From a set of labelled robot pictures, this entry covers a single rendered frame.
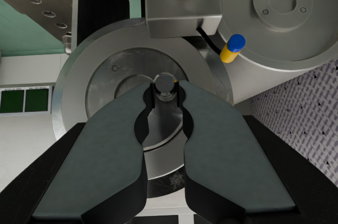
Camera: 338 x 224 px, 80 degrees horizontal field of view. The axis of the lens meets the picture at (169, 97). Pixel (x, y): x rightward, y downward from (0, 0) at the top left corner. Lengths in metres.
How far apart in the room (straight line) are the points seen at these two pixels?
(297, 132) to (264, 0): 0.17
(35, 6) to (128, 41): 0.34
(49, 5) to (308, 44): 0.42
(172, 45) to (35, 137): 0.47
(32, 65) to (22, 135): 3.05
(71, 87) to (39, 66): 3.39
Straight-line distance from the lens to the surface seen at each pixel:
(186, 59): 0.16
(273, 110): 0.35
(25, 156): 0.59
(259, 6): 0.20
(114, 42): 0.17
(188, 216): 0.52
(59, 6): 0.47
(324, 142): 0.26
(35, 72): 3.56
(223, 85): 0.17
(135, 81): 0.15
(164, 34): 0.16
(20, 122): 0.61
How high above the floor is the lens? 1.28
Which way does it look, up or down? 10 degrees down
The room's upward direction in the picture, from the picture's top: 177 degrees clockwise
